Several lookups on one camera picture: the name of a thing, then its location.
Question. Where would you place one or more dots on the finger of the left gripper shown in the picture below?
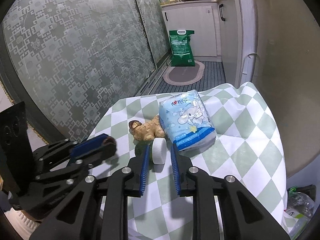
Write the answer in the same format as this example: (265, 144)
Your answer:
(93, 152)
(66, 149)

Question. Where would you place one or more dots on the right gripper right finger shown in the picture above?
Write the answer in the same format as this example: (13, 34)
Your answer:
(191, 181)

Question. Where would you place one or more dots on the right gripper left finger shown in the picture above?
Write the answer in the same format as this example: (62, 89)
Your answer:
(126, 182)

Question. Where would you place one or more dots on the white bottle cap jar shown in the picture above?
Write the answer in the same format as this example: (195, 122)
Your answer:
(159, 151)

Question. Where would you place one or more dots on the ginger root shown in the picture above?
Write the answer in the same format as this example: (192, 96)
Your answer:
(146, 131)

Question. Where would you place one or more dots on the light blue tissue pack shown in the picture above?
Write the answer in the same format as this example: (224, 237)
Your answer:
(186, 122)

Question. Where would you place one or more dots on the clear plastic bag with trash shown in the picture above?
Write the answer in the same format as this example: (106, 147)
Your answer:
(301, 208)

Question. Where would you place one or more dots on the white kitchen cabinet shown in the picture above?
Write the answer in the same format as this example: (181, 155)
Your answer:
(202, 18)

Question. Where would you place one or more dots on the green white checkered tablecloth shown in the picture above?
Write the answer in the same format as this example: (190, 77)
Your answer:
(247, 146)

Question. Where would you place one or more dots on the frosted patterned sliding door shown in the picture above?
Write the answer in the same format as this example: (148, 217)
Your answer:
(71, 60)

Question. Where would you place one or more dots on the oval grey floor mat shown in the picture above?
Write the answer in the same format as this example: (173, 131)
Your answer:
(182, 76)

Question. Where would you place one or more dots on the striped blue floor rug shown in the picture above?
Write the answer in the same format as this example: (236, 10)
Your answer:
(203, 76)

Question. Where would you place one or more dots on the green rice bag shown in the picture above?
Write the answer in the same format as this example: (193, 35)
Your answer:
(182, 55)

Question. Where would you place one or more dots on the silver refrigerator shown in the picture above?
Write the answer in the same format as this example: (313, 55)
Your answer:
(287, 76)

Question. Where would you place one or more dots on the side cabinet with black handles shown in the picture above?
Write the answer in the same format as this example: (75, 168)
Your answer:
(239, 37)

